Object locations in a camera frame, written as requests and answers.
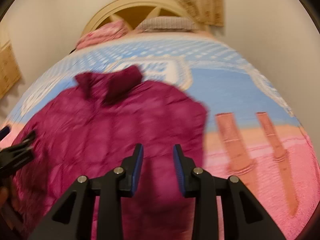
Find magenta puffer jacket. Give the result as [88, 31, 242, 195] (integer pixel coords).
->
[14, 66, 207, 239]

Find person's left hand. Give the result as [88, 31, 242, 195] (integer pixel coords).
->
[0, 187, 10, 208]

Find beige window curtain left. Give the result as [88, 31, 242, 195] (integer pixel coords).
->
[0, 24, 22, 100]

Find pink and blue bedspread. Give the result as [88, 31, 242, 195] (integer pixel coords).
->
[2, 33, 319, 239]

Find folded pink blanket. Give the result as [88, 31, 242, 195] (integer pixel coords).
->
[75, 20, 130, 50]

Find cream wooden headboard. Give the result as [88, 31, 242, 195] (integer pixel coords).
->
[81, 0, 206, 35]

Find striped pillow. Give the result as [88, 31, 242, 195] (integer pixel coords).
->
[136, 16, 199, 32]

